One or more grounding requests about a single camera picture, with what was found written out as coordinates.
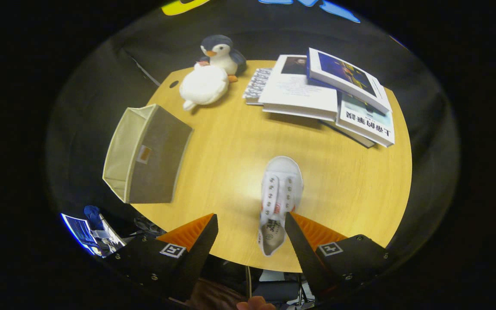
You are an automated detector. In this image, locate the penguin plush toy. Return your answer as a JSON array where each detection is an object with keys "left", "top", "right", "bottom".
[{"left": 199, "top": 34, "right": 247, "bottom": 82}]

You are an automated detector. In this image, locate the teal and white book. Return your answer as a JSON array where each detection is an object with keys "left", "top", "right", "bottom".
[{"left": 335, "top": 93, "right": 396, "bottom": 148}]

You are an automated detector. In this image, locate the white duck plush toy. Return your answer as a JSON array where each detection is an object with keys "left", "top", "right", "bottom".
[{"left": 179, "top": 64, "right": 230, "bottom": 112}]

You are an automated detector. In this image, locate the white canvas shoe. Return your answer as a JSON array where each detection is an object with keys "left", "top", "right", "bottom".
[{"left": 257, "top": 156, "right": 304, "bottom": 257}]

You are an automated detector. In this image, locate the beige fabric storage box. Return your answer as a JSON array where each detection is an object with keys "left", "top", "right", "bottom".
[{"left": 102, "top": 103, "right": 193, "bottom": 204}]

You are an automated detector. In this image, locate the blue cloth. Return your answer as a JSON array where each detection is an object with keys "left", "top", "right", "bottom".
[{"left": 84, "top": 205, "right": 104, "bottom": 231}]

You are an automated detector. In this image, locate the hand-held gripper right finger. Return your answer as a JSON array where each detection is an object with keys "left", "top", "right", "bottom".
[{"left": 284, "top": 211, "right": 400, "bottom": 302}]

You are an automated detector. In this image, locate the person's leg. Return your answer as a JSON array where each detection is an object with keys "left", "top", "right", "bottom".
[{"left": 190, "top": 278, "right": 248, "bottom": 310}]

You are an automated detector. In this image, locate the computer monitor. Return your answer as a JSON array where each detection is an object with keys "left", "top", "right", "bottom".
[{"left": 61, "top": 213, "right": 102, "bottom": 257}]

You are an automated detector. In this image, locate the black office chair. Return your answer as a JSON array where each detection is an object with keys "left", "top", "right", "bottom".
[{"left": 252, "top": 270, "right": 315, "bottom": 307}]

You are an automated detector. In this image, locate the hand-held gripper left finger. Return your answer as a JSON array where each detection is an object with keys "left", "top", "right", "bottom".
[{"left": 109, "top": 213, "right": 219, "bottom": 302}]

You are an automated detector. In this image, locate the white long device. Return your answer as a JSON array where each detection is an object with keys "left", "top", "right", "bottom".
[{"left": 97, "top": 215, "right": 127, "bottom": 252}]

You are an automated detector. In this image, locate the grey patterned book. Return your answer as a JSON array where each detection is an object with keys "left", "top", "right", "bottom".
[{"left": 243, "top": 68, "right": 273, "bottom": 105}]

